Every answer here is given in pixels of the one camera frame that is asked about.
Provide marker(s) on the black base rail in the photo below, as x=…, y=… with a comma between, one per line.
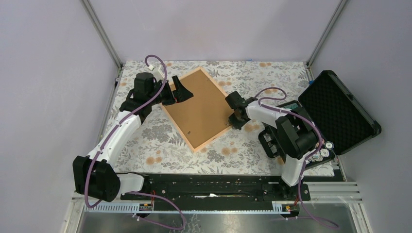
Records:
x=222, y=192

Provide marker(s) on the brown cardboard backing board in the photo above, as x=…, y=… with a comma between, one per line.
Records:
x=199, y=106

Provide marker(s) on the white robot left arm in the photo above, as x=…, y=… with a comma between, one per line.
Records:
x=94, y=175

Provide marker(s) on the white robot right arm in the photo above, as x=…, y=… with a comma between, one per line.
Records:
x=296, y=135

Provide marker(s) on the floral patterned table mat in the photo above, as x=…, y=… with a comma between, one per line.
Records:
x=157, y=146

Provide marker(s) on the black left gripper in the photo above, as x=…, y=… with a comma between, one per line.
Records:
x=180, y=94

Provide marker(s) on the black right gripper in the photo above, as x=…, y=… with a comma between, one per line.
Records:
x=233, y=123

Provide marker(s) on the light wooden picture frame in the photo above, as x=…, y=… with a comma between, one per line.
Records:
x=199, y=146

